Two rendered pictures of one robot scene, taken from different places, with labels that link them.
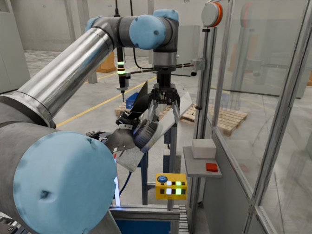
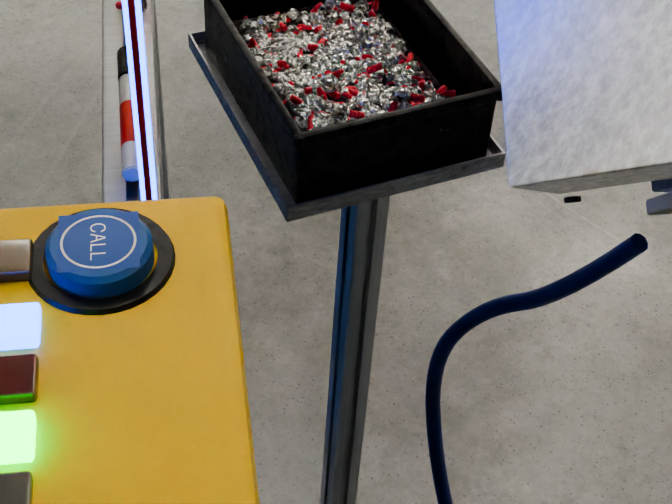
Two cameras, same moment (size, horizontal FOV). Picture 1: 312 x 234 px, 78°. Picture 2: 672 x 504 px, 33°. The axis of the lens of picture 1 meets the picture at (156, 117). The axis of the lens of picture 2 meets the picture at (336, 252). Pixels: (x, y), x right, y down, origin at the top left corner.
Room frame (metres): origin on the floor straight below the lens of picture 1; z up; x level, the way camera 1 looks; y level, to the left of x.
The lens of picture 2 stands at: (0.81, -0.35, 1.39)
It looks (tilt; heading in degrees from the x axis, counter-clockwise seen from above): 45 degrees down; 77
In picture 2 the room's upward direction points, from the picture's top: 4 degrees clockwise
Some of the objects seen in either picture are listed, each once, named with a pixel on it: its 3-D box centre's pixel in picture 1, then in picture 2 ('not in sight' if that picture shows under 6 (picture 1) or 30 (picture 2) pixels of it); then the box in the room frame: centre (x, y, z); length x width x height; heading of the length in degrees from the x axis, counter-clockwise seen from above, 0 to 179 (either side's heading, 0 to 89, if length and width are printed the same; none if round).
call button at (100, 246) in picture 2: (162, 178); (100, 254); (0.79, -0.03, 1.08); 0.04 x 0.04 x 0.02
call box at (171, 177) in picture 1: (170, 186); (113, 436); (0.79, -0.08, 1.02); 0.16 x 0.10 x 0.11; 88
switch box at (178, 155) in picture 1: (171, 162); not in sight; (1.37, -0.14, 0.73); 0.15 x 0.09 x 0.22; 88
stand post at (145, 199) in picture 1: (145, 194); not in sight; (1.29, 0.10, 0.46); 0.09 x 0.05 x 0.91; 178
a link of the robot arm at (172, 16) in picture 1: (165, 31); not in sight; (0.62, -0.03, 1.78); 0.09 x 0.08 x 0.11; 158
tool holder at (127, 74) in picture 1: (123, 81); not in sight; (1.16, 0.20, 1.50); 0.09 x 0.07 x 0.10; 123
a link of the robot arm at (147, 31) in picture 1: (145, 32); not in sight; (0.54, 0.03, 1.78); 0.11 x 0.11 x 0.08; 68
